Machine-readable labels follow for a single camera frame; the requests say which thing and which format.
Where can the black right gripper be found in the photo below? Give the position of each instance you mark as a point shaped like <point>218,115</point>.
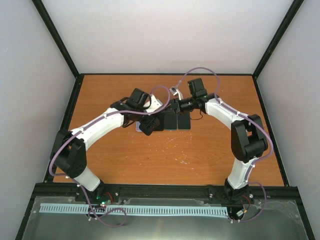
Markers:
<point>174,104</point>

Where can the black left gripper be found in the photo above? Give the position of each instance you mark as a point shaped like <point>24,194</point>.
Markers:
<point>151,118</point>

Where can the lilac phone case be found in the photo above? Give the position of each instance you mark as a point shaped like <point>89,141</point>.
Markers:
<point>138,127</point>

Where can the black phone case with ring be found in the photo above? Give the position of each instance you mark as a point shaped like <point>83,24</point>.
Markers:
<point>160,120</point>

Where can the teal phone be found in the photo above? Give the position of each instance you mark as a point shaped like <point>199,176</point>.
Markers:
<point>170,121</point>

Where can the phone with lilac case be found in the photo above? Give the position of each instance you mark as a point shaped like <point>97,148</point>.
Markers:
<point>184,121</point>

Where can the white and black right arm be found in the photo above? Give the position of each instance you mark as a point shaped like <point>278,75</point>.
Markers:
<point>248,138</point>

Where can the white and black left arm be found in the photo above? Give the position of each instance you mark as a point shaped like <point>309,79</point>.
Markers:
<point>69,151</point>

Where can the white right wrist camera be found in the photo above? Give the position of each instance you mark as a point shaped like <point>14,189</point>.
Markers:
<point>176,92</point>

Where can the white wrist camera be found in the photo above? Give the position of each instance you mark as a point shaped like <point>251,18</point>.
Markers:
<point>176,92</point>
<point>155,104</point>

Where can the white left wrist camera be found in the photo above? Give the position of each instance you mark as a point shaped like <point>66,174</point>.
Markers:
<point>155,104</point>

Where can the black frame rail base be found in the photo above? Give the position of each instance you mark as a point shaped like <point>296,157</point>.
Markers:
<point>212,194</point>

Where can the light blue cable duct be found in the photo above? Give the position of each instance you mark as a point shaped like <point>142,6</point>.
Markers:
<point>137,210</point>

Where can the black right frame post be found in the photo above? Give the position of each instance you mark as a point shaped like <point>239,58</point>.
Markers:
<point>281,30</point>

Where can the black frame post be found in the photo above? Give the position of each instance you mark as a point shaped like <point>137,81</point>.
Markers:
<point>47,20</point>
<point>281,30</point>

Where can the black left frame post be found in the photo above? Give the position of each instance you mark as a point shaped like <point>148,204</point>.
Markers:
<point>47,20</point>

